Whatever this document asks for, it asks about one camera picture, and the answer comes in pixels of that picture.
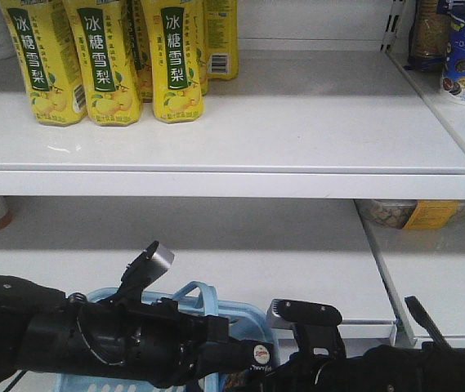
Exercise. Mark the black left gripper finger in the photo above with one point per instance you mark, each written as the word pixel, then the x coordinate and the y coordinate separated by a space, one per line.
pixel 236 356

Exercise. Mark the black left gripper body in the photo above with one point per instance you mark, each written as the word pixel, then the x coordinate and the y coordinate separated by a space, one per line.
pixel 156 343

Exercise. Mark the light blue shopping basket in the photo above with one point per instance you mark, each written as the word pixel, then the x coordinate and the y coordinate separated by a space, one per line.
pixel 245 322

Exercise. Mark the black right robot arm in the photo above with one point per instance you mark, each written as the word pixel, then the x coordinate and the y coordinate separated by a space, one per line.
pixel 321 362

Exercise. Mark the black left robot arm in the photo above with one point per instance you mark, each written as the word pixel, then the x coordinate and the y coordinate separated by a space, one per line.
pixel 44 330

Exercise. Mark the white store shelving unit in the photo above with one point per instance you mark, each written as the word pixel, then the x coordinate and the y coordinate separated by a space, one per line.
pixel 258 196

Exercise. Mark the clear cookie tray yellow band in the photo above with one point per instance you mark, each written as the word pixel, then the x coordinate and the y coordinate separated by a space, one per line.
pixel 411 214

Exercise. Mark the yellow pear drink bottle right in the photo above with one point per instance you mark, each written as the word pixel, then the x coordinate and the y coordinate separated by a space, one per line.
pixel 173 42

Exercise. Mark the yellow pear drink bottle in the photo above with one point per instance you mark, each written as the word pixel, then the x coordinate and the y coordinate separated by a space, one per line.
pixel 101 37
pixel 48 60
pixel 173 42

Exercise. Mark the yellow pear drink bottle middle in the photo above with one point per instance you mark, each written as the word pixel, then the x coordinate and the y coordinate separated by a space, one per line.
pixel 101 37

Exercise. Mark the yellow pear drink bottle left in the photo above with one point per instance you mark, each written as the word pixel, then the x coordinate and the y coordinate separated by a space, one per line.
pixel 48 60

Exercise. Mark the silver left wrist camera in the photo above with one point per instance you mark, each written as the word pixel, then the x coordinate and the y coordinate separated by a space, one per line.
pixel 149 266

